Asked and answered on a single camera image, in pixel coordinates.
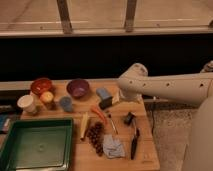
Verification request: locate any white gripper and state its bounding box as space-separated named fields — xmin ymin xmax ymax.
xmin=112 ymin=90 xmax=142 ymax=105

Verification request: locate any blue sponge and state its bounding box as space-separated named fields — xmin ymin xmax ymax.
xmin=96 ymin=87 xmax=112 ymax=100

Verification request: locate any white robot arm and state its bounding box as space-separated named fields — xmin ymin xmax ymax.
xmin=117 ymin=63 xmax=213 ymax=171

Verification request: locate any purple bowl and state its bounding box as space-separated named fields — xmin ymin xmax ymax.
xmin=66 ymin=79 xmax=90 ymax=98

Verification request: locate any red bowl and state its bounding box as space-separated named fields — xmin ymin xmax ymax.
xmin=30 ymin=78 xmax=52 ymax=96

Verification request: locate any black binder clip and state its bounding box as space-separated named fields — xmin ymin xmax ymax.
xmin=124 ymin=112 xmax=135 ymax=125

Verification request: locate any orange carrot toy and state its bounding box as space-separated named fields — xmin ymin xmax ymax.
xmin=91 ymin=106 xmax=107 ymax=124

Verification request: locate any dark red grape bunch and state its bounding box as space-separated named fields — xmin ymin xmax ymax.
xmin=87 ymin=122 xmax=104 ymax=156

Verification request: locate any blue cup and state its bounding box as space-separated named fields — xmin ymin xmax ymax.
xmin=59 ymin=96 xmax=73 ymax=112

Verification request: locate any crumpled blue cloth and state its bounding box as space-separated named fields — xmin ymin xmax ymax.
xmin=103 ymin=134 xmax=125 ymax=159

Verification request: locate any yellow round fruit toy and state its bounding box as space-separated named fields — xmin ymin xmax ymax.
xmin=40 ymin=91 xmax=54 ymax=104

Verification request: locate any white cup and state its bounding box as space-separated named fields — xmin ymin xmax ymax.
xmin=17 ymin=95 xmax=37 ymax=114

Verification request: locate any green plastic tray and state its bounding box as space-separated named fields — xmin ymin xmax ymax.
xmin=0 ymin=118 xmax=74 ymax=171

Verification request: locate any thin utensil with dark handle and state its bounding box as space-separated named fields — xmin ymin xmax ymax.
xmin=107 ymin=114 xmax=118 ymax=134

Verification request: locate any black handled knife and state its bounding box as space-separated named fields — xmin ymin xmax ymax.
xmin=131 ymin=125 xmax=140 ymax=160

